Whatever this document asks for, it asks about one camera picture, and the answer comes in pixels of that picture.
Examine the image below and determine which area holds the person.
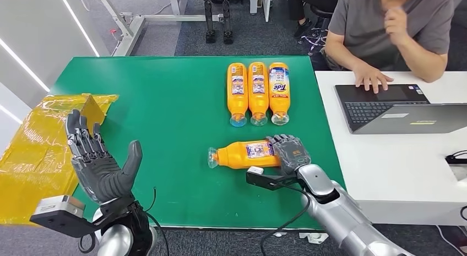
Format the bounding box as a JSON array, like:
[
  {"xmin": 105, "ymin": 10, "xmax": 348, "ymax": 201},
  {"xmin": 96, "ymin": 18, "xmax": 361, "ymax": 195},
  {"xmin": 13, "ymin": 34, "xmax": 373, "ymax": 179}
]
[
  {"xmin": 323, "ymin": 0, "xmax": 457, "ymax": 95},
  {"xmin": 284, "ymin": 0, "xmax": 342, "ymax": 38}
]

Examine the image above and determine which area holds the white desk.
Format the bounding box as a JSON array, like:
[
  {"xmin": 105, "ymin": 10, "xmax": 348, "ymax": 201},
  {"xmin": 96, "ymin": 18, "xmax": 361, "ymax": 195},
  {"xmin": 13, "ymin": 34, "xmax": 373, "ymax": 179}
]
[{"xmin": 314, "ymin": 70, "xmax": 467, "ymax": 227}]

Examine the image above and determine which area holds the person's right hand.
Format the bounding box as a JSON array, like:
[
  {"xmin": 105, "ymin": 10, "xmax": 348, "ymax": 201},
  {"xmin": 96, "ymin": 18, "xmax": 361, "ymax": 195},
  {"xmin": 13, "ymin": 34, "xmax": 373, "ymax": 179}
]
[{"xmin": 353, "ymin": 64, "xmax": 395, "ymax": 95}]

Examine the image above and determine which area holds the orange Tide detergent bottle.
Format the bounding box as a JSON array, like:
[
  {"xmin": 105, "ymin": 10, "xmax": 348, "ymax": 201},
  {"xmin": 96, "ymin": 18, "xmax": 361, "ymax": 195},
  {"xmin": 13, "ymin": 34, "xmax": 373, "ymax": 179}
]
[{"xmin": 268, "ymin": 62, "xmax": 291, "ymax": 126}]

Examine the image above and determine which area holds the orange detergent bottle blue cap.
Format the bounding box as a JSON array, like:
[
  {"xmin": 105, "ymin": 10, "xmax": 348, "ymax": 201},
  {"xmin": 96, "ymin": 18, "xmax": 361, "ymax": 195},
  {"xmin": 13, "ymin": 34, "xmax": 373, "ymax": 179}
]
[{"xmin": 226, "ymin": 63, "xmax": 249, "ymax": 128}]

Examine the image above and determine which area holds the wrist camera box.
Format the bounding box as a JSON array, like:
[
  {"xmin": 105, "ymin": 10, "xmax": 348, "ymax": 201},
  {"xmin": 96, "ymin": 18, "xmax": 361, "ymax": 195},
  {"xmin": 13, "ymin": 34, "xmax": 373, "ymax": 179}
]
[
  {"xmin": 245, "ymin": 166, "xmax": 302, "ymax": 192},
  {"xmin": 30, "ymin": 195, "xmax": 110, "ymax": 239}
]

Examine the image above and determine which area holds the white metal frame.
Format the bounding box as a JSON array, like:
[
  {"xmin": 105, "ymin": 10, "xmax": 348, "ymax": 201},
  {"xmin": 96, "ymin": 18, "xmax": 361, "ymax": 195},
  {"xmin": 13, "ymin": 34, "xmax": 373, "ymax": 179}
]
[{"xmin": 98, "ymin": 0, "xmax": 224, "ymax": 57}]

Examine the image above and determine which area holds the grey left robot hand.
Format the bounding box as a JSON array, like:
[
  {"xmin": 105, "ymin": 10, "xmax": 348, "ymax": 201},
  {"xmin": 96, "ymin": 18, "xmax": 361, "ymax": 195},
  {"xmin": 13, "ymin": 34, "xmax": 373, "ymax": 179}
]
[{"xmin": 64, "ymin": 109, "xmax": 144, "ymax": 205}]

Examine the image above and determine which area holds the orange detergent bottle clear cap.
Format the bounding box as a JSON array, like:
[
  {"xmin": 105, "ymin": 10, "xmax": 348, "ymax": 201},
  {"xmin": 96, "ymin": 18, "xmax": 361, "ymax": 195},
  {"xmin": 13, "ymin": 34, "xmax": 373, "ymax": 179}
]
[
  {"xmin": 248, "ymin": 62, "xmax": 270, "ymax": 127},
  {"xmin": 207, "ymin": 139, "xmax": 284, "ymax": 170}
]

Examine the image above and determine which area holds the black laptop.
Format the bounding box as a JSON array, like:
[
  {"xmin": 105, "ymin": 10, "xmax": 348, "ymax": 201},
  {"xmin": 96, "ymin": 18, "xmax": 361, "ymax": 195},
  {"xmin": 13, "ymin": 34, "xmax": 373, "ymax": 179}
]
[{"xmin": 334, "ymin": 83, "xmax": 467, "ymax": 135}]

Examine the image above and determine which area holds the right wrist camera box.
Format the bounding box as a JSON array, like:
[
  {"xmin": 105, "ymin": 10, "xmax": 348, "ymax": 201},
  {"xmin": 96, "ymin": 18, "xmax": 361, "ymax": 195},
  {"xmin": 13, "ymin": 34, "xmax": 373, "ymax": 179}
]
[{"xmin": 245, "ymin": 166, "xmax": 302, "ymax": 192}]

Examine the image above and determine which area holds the person's hand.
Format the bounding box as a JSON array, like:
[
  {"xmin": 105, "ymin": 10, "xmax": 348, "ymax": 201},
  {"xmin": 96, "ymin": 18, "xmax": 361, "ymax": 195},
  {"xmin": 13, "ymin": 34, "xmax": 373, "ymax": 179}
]
[
  {"xmin": 383, "ymin": 6, "xmax": 409, "ymax": 47},
  {"xmin": 353, "ymin": 64, "xmax": 395, "ymax": 95}
]

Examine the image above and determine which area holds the green table mat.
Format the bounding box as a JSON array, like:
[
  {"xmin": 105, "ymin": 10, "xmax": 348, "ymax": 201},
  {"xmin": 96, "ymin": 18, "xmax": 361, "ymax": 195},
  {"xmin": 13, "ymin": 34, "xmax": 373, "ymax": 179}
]
[{"xmin": 49, "ymin": 56, "xmax": 346, "ymax": 231}]

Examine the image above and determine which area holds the person's left hand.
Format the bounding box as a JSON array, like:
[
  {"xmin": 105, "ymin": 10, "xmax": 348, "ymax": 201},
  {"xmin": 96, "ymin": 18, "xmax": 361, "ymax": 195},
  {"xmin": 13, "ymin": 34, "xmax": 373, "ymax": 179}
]
[{"xmin": 383, "ymin": 6, "xmax": 409, "ymax": 47}]

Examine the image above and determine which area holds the white table bracket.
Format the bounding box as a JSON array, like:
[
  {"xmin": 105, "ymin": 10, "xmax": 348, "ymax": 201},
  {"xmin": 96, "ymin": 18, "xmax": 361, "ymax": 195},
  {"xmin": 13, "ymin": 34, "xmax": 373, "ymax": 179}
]
[{"xmin": 299, "ymin": 231, "xmax": 329, "ymax": 245}]

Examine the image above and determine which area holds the black robot leg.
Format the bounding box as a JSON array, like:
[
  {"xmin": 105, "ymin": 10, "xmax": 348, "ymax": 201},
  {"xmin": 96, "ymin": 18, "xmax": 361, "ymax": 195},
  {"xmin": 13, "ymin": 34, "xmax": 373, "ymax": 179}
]
[
  {"xmin": 221, "ymin": 0, "xmax": 234, "ymax": 45},
  {"xmin": 202, "ymin": 0, "xmax": 216, "ymax": 44}
]

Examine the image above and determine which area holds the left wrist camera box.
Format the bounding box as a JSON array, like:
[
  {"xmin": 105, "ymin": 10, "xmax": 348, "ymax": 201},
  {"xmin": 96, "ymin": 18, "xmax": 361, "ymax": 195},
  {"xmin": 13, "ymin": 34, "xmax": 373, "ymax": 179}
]
[{"xmin": 30, "ymin": 195, "xmax": 110, "ymax": 239}]

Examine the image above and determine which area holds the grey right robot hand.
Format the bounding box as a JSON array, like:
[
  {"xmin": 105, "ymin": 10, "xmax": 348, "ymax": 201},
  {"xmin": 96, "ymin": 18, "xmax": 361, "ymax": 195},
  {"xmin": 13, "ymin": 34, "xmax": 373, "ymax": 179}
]
[{"xmin": 265, "ymin": 134, "xmax": 312, "ymax": 176}]

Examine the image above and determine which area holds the yellow taped cardboard box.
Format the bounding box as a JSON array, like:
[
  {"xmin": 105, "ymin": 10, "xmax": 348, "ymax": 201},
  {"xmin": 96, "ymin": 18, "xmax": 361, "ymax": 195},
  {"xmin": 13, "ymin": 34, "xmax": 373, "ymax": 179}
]
[{"xmin": 0, "ymin": 94, "xmax": 120, "ymax": 226}]

